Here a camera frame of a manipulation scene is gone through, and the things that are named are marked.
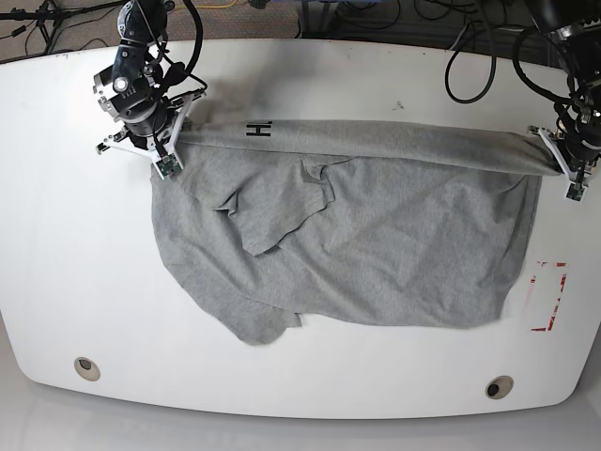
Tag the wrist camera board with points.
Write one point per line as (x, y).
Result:
(168, 166)
(576, 191)

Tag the right table cable grommet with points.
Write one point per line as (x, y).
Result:
(499, 388)

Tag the left table cable grommet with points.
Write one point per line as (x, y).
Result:
(86, 369)

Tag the table cable grommet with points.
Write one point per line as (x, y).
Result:
(499, 388)
(86, 369)

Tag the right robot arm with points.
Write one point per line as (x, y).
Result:
(145, 90)

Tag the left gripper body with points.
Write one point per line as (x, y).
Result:
(575, 156)

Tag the grey T-shirt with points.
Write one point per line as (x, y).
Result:
(376, 223)

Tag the red tape rectangle marking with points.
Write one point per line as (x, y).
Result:
(545, 294)

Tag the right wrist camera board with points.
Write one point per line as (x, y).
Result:
(168, 166)

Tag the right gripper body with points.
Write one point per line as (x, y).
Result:
(160, 125)

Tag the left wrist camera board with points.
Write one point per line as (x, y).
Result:
(576, 191)

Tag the black tripod stand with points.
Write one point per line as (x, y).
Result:
(48, 19)

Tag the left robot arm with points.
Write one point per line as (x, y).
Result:
(574, 27)

